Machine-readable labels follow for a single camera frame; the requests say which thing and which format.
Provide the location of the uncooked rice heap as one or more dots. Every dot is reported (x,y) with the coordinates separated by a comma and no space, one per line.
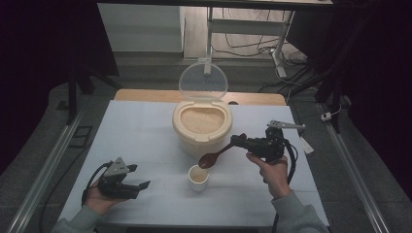
(202,120)

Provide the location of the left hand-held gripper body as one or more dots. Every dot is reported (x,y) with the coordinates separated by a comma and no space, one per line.
(115,183)

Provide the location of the clear round container lid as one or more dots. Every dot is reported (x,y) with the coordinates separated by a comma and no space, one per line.
(203,81)

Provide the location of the person's right hand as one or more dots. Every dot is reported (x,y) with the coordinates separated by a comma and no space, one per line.
(273,176)

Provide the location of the black stand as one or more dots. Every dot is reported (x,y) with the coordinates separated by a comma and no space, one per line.
(72,93)

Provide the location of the cream rice container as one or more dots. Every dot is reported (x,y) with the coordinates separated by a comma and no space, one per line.
(200,142)

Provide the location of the person's left hand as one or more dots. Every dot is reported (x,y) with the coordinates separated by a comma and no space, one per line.
(100,202)

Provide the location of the wooden table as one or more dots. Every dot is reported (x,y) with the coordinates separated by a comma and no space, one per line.
(142,95)

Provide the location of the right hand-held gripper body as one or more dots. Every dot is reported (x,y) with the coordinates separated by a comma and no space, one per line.
(267,147)

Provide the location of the white metal desk frame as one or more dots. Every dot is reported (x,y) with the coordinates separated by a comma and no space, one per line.
(246,27)

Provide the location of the white cup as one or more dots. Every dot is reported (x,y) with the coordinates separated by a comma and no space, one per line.
(198,185)

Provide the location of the white table cover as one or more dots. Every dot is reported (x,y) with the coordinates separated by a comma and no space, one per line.
(145,136)

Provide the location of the brown wooden spoon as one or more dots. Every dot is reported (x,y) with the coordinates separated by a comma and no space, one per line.
(209,160)

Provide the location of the aluminium rail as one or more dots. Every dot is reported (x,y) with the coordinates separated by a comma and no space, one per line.
(353,174)
(42,174)

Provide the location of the dark curtain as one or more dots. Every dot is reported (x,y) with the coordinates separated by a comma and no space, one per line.
(372,81)
(39,64)

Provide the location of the small white adapter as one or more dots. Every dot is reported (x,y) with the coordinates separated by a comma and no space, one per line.
(326,116)

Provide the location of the white paper tag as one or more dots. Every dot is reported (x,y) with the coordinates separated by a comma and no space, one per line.
(307,145)

